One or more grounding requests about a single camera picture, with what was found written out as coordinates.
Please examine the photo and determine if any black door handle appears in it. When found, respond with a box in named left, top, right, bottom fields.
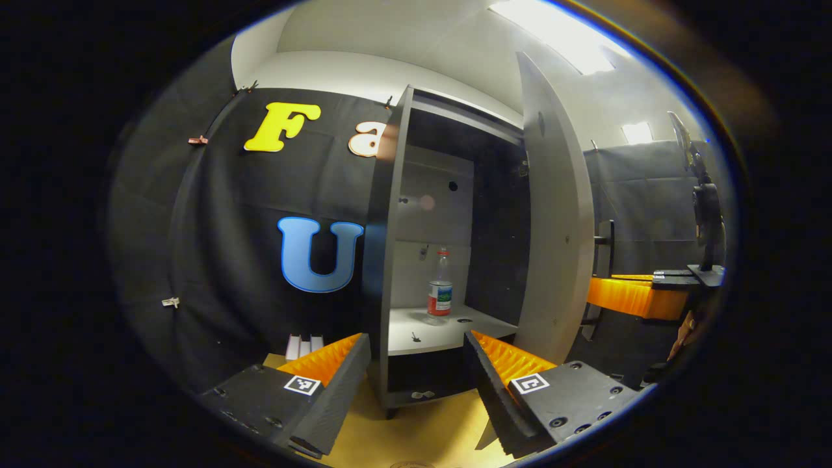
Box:
left=580, top=220, right=616, bottom=342

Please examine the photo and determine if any white slotted holder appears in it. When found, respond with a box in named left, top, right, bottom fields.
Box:
left=285, top=333, right=325, bottom=362

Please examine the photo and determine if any clear plastic bottle red label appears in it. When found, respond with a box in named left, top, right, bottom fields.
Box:
left=427, top=247, right=454, bottom=319

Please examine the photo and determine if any black backdrop cloth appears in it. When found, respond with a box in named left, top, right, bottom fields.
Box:
left=107, top=39, right=729, bottom=394

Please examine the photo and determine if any dark grey cabinet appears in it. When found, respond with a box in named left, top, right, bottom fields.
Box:
left=361, top=84, right=530, bottom=420

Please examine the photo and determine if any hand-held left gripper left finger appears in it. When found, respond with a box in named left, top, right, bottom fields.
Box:
left=195, top=333, right=372, bottom=458

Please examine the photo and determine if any long ceiling light panel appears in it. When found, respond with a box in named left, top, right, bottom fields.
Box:
left=487, top=0, right=634, bottom=76

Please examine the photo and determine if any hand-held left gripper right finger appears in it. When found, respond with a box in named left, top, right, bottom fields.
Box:
left=463, top=330, right=642, bottom=460

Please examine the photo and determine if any beige cabinet door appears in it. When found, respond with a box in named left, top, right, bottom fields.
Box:
left=515, top=52, right=596, bottom=366

